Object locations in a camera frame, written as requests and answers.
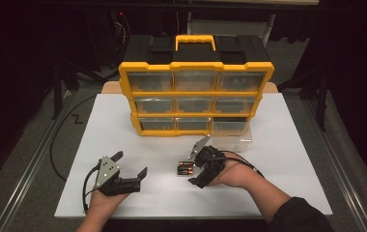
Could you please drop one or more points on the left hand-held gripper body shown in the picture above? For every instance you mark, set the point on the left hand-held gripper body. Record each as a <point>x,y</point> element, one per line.
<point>107,170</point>

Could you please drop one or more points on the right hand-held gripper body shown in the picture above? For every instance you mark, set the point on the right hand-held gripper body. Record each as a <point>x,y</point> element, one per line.
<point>215,158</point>

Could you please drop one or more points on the black copper battery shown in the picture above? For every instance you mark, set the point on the black copper battery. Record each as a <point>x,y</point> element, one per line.
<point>185,173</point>
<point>185,168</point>
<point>186,163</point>

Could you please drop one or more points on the clear plastic drawer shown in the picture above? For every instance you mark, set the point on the clear plastic drawer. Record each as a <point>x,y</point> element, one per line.
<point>233,140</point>

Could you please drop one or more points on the yellow black drawer organizer cabinet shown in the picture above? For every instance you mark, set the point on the yellow black drawer organizer cabinet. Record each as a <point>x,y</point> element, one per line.
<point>197,66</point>

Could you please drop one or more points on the person's right hand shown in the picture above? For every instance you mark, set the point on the person's right hand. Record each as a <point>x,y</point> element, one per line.
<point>236,172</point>

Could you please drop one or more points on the person's left hand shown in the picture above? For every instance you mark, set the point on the person's left hand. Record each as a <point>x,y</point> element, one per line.
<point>106,202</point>

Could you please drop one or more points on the set of clear drawers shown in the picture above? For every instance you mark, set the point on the set of clear drawers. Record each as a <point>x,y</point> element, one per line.
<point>154,104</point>

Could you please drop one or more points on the black metal stand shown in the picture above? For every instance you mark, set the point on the black metal stand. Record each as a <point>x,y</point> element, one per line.
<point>58,93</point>
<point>322,96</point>

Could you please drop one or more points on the aluminium floor rail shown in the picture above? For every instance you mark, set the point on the aluminium floor rail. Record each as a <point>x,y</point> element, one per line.
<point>27,174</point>
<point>339,161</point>

